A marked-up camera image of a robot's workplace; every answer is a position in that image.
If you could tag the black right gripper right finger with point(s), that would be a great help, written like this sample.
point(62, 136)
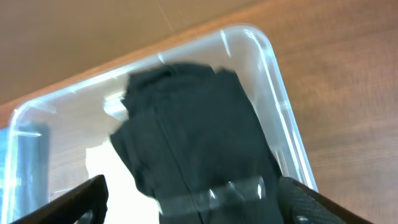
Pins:
point(301, 205)

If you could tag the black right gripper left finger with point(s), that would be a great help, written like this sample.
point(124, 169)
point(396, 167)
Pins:
point(86, 203)

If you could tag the black cloth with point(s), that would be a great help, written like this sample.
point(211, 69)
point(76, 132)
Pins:
point(193, 142)

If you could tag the white paper label in bin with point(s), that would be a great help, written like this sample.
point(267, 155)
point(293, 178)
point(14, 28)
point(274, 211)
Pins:
point(125, 203)

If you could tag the clear plastic storage bin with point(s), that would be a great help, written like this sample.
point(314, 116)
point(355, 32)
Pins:
point(48, 135)

